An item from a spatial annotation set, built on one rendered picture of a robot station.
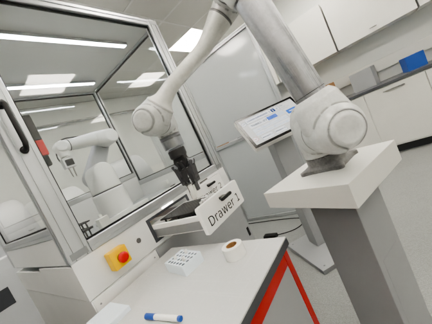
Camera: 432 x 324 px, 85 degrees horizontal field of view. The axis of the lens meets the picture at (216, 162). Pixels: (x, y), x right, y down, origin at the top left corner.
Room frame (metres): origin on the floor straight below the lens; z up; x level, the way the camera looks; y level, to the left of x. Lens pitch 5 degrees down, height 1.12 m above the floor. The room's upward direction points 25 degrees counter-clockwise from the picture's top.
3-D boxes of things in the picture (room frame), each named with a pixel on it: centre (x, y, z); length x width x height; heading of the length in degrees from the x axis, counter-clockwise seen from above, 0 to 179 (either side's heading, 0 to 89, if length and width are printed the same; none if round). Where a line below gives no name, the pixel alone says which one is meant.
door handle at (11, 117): (0.81, 0.56, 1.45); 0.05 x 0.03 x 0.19; 52
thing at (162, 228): (1.09, 0.22, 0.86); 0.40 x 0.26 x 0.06; 52
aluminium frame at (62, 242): (1.48, 0.66, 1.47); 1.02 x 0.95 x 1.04; 142
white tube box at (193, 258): (0.82, 0.25, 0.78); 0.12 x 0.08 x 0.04; 42
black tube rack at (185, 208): (1.08, 0.21, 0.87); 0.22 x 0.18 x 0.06; 52
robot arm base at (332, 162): (0.97, -0.44, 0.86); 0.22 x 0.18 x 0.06; 128
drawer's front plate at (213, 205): (0.96, 0.05, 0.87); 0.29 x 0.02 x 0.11; 142
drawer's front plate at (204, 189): (1.40, 0.11, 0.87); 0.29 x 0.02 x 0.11; 142
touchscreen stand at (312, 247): (1.78, -0.52, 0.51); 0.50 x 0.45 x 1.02; 10
